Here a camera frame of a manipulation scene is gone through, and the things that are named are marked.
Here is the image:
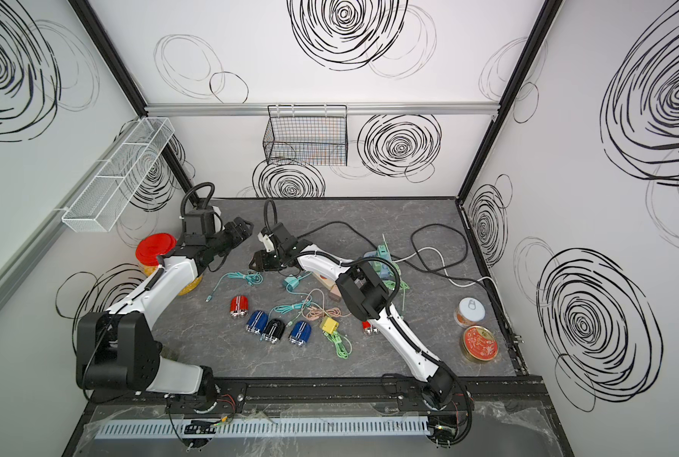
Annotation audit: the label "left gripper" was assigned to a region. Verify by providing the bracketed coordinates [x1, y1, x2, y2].
[208, 217, 255, 258]

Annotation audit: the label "beige power strip red sockets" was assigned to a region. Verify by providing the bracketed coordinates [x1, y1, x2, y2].
[316, 274, 339, 293]

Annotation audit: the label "black power cord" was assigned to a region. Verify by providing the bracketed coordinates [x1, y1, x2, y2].
[298, 221, 489, 284]

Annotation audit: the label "red shaver far left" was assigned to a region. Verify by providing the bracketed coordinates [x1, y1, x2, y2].
[229, 295, 249, 317]

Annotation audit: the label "blue striped shaver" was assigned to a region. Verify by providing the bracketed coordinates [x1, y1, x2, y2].
[289, 320, 312, 347]

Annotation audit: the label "teal cable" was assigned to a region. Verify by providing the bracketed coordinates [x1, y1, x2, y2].
[267, 288, 315, 321]
[204, 270, 265, 303]

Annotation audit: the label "teal charger adapter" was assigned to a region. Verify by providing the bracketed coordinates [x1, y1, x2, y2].
[282, 273, 309, 292]

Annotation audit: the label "light green cable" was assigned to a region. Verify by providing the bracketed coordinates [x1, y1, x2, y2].
[323, 330, 356, 360]

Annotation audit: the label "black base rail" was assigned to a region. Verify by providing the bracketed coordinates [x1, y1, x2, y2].
[167, 373, 478, 418]

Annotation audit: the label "yellow jar red lid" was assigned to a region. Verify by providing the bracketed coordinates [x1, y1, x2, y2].
[135, 232, 199, 289]

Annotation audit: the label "pink charging cable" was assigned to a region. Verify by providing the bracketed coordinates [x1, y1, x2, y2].
[300, 288, 352, 322]

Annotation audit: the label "yellow-green charger adapter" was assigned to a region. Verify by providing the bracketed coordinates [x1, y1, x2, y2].
[320, 316, 339, 335]

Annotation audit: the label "white slotted cable duct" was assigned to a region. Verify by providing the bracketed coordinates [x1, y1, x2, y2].
[95, 416, 430, 440]

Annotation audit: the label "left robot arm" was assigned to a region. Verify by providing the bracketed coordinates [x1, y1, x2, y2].
[76, 209, 254, 409]

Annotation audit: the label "white wire shelf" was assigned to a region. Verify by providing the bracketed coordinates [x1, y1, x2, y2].
[61, 117, 174, 233]

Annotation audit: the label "white power cord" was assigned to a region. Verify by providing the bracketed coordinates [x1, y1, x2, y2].
[398, 246, 497, 289]

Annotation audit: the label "red round tin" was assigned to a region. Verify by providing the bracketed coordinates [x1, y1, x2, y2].
[461, 326, 499, 363]

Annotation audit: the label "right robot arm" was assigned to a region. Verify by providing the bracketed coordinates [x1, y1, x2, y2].
[250, 223, 469, 409]

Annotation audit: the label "blue shaver left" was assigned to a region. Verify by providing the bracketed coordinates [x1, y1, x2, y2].
[245, 310, 269, 335]

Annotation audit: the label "green charger adapter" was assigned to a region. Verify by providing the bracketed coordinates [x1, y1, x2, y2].
[374, 244, 392, 275]

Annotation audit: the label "black shaver left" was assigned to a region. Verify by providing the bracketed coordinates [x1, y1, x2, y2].
[261, 318, 286, 344]

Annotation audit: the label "pink charger adapter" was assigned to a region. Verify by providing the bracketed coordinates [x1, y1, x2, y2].
[329, 287, 343, 302]

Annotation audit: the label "black wire basket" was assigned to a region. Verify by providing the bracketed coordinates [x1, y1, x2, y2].
[261, 104, 349, 167]

